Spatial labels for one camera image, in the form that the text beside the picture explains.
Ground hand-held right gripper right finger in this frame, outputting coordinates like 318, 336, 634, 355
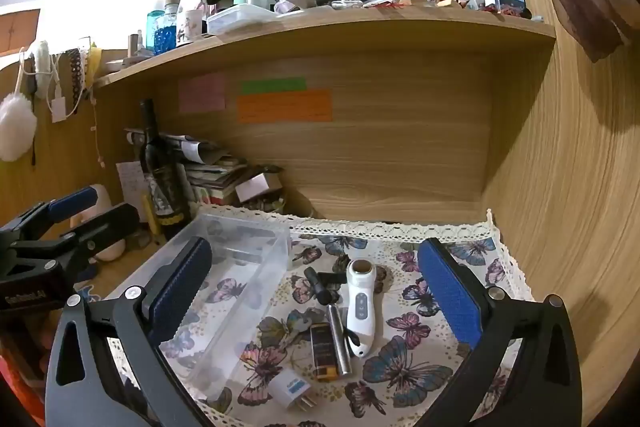
416, 237, 584, 427

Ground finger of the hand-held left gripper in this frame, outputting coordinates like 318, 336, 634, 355
0, 186, 99, 235
10, 203, 142, 280

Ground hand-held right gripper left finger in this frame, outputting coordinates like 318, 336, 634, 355
45, 236, 221, 427

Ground clear plastic storage container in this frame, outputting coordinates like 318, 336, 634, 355
102, 213, 292, 400

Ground white handheld facial device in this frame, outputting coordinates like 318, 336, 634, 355
346, 258, 381, 359

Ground silver metal cylinder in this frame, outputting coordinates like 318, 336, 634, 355
326, 304, 354, 378

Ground black plastic clip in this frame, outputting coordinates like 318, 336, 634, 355
304, 267, 348, 305

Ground white plug adapter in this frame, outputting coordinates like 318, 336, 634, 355
269, 369, 317, 413

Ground white round bottle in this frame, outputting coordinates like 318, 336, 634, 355
70, 184, 127, 263

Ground white paper note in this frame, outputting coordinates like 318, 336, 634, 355
116, 161, 151, 223

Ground butterfly print lace tablecloth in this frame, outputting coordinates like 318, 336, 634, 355
107, 202, 538, 427

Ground dark wine bottle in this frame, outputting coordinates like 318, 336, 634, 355
137, 98, 193, 240

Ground white fluffy puff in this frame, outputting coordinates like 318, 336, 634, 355
0, 93, 38, 162

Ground stack of books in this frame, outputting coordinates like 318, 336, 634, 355
175, 152, 286, 214

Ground small brown cardboard box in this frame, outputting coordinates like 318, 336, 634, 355
235, 172, 283, 202

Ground black lace strip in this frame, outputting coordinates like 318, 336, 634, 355
67, 48, 86, 112

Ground pink sticky note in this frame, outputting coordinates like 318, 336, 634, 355
178, 73, 228, 114

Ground blue bead bottle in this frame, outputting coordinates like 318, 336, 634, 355
147, 0, 182, 56

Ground orange sticky note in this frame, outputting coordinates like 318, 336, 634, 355
237, 89, 334, 124

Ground white printed mug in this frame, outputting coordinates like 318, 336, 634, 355
177, 9, 206, 45

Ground green sticky note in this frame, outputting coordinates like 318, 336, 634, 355
241, 77, 307, 95

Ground clear lidded plastic box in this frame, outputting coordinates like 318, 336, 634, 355
206, 3, 282, 36

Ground wooden shelf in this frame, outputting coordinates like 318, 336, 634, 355
92, 4, 557, 88

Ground white charger with cable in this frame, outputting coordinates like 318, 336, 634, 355
47, 52, 81, 124

